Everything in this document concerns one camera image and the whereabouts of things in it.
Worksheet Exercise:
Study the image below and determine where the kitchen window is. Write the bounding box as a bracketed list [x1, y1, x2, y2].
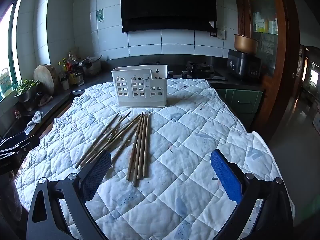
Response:
[0, 0, 25, 100]

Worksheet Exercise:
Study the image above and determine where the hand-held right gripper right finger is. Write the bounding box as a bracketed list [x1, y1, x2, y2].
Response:
[210, 149, 294, 240]

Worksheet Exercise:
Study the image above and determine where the black rice cooker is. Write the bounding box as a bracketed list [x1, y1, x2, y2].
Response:
[227, 49, 262, 82]

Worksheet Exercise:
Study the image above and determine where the black range hood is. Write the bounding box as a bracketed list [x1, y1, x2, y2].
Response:
[111, 0, 228, 33]

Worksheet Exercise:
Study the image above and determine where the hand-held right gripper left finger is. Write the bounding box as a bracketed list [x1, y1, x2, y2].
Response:
[26, 149, 112, 240]

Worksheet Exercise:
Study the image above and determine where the black gas stove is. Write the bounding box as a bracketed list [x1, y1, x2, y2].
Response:
[140, 61, 228, 82]

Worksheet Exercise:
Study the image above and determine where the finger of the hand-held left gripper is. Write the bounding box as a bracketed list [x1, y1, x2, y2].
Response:
[0, 131, 36, 155]

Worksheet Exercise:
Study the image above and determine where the green cabinet door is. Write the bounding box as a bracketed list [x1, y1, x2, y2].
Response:
[215, 88, 264, 130]

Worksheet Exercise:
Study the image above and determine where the plastic jug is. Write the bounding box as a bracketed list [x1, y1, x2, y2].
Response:
[0, 68, 13, 98]

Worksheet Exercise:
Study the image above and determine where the wooden glass door cabinet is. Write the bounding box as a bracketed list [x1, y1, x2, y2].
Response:
[234, 0, 300, 140]

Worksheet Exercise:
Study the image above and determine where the white plastic utensil holder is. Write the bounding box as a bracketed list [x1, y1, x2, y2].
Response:
[111, 64, 168, 108]

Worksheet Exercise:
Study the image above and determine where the cluster of condiment bottles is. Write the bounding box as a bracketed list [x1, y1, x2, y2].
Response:
[58, 52, 85, 90]

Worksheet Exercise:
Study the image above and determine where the copper inner pot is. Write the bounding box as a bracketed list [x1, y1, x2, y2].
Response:
[234, 34, 260, 55]

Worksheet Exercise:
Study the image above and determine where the metal bowl of greens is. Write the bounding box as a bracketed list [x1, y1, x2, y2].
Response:
[14, 79, 41, 103]

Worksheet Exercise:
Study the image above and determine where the white quilted blanket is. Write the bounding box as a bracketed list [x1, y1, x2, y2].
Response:
[15, 78, 295, 240]

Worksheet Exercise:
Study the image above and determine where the pile of wooden chopsticks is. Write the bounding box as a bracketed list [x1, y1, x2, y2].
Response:
[75, 110, 150, 187]

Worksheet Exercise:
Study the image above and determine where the grey dish cloth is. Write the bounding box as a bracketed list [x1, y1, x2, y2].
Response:
[27, 110, 42, 127]

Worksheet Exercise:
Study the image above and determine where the round wooden cutting board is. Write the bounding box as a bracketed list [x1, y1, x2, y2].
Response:
[33, 64, 55, 95]

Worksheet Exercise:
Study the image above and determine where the metal pot with lid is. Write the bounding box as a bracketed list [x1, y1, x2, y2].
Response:
[82, 56, 102, 77]

